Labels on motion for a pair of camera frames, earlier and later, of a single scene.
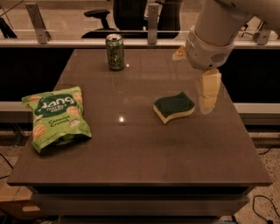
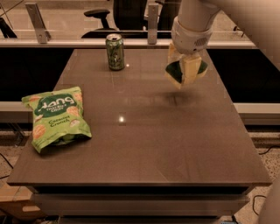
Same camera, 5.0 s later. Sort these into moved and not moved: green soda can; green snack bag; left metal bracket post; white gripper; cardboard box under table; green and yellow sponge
Moved: white gripper; green and yellow sponge
Not moved: green snack bag; left metal bracket post; cardboard box under table; green soda can
